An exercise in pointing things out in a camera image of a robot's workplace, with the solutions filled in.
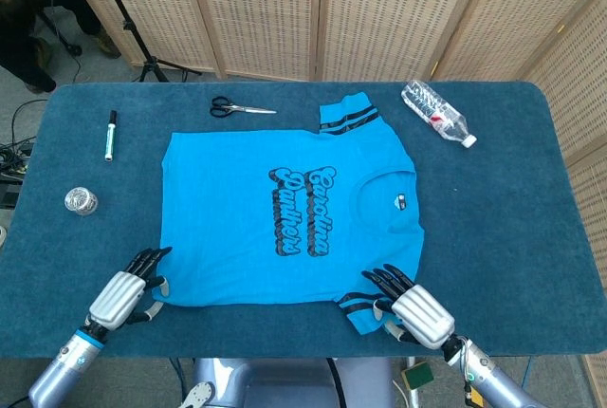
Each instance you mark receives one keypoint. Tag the black tripod stand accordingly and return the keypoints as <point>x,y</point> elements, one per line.
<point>127,25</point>

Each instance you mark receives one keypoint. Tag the green white marker pen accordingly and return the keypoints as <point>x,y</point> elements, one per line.
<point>111,140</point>

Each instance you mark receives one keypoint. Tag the blue carpet table cover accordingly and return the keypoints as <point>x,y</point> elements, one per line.
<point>483,237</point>

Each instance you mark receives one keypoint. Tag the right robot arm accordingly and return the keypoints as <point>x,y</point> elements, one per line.
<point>493,382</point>

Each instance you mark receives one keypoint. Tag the grey robot torso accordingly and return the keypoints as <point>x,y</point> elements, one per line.
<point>284,384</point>

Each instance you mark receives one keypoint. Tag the person in black clothes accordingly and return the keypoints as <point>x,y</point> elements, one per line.
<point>19,47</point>

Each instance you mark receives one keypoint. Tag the white perforated plate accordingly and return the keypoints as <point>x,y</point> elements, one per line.
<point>199,395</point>

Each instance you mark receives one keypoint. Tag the round clear clip box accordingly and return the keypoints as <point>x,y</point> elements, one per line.
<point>80,200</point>

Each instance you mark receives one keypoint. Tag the blue printed t-shirt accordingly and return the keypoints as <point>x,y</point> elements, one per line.
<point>227,218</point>

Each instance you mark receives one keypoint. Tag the green yellow sponge block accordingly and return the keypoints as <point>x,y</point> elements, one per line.
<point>417,376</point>

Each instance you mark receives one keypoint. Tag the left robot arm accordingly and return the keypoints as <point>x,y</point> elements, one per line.
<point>66,370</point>

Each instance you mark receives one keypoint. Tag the woven wooden folding screen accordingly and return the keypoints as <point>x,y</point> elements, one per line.
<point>265,9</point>

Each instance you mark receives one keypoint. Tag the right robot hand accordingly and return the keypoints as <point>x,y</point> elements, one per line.
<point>424,315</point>

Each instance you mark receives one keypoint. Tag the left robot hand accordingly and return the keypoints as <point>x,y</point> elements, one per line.
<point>116,299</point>

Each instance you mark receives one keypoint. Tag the clear plastic water bottle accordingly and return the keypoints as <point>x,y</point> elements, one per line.
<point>436,111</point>

